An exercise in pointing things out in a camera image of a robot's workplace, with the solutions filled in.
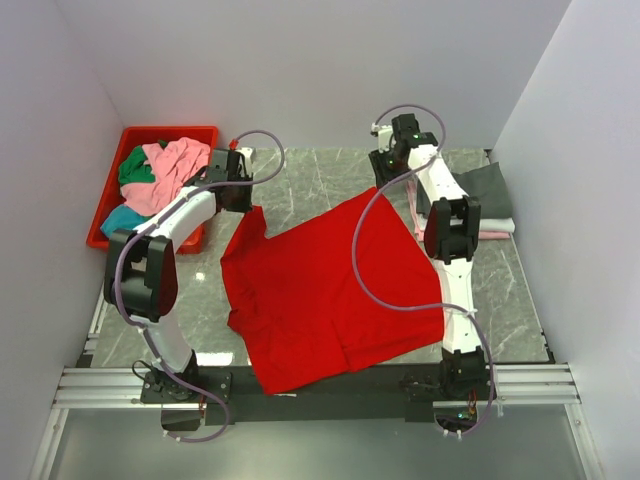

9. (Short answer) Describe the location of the crumpled teal t-shirt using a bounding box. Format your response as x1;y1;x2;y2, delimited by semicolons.
100;204;148;239

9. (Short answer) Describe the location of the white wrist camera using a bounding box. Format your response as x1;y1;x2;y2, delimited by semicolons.
371;124;394;152
228;139;255;163

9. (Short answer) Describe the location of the crumpled pink t-shirt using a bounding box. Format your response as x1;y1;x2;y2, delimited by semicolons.
120;136;211;219

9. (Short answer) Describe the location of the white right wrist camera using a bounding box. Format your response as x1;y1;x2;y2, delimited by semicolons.
371;124;394;152

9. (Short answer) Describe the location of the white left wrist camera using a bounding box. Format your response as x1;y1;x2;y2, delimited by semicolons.
228;139;255;163

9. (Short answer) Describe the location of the red t-shirt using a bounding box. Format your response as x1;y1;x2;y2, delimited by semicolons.
221;188;444;394

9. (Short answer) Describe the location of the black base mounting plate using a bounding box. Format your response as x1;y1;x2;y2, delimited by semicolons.
141;368;495;432

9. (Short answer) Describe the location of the folded white t-shirt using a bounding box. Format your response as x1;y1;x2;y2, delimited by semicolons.
414;215;515;234

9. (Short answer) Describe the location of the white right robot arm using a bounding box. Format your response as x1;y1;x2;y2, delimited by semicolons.
369;114;489;399

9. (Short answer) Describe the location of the folded pink t-shirt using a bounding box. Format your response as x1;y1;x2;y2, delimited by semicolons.
406;180;513;241

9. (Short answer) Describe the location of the aluminium frame rail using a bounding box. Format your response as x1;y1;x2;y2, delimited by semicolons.
52;363;581;409

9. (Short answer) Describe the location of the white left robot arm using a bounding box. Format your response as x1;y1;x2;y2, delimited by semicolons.
104;147;255;402

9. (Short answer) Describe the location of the crumpled green t-shirt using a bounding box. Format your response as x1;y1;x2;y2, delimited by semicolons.
118;140;168;217

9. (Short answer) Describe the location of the red plastic bin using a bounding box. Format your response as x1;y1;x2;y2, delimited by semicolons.
86;125;219;250

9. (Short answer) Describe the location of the folded dark grey t-shirt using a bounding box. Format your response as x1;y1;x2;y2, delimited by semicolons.
450;163;513;220

